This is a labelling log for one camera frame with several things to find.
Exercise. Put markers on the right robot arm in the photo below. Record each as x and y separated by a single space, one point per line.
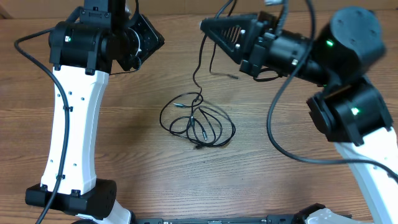
349 110

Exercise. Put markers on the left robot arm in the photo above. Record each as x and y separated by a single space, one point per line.
82 51

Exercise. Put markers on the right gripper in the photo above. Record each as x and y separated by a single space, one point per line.
245 27

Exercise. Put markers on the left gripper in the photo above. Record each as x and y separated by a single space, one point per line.
154 40

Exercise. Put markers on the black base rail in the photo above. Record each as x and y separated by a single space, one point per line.
316 213

